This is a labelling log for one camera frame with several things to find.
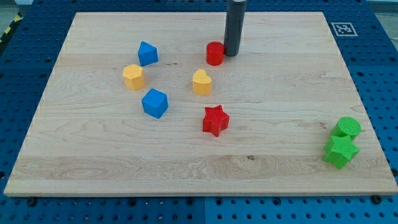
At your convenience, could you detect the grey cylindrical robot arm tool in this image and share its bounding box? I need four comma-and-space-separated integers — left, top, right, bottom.
224, 0, 247, 57

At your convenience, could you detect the red star block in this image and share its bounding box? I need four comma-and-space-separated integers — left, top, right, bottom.
202, 105, 229, 137

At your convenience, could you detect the green star block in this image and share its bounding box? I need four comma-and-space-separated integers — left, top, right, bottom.
323, 136, 360, 169

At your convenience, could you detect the yellow heart block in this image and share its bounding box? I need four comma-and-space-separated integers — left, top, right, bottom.
192, 69, 212, 95

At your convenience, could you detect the blue cube block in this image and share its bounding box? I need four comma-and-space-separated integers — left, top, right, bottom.
141, 88, 169, 119

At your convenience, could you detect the light wooden board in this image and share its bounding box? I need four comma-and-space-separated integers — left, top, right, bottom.
4, 12, 397, 197

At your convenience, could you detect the red cylinder block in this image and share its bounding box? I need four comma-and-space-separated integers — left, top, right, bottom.
206, 42, 224, 66

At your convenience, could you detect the yellow hexagon block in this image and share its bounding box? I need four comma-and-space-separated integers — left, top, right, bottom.
123, 64, 146, 90

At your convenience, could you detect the blue triangular prism block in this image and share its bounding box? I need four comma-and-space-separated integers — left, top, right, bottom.
138, 41, 159, 67

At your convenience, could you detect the green cylinder block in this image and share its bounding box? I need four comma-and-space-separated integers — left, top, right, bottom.
330, 116, 362, 140

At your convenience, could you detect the white fiducial marker tag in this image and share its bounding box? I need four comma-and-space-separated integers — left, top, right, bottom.
331, 22, 358, 37

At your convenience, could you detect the yellow black hazard tape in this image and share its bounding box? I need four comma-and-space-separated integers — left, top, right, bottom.
1, 13, 24, 45

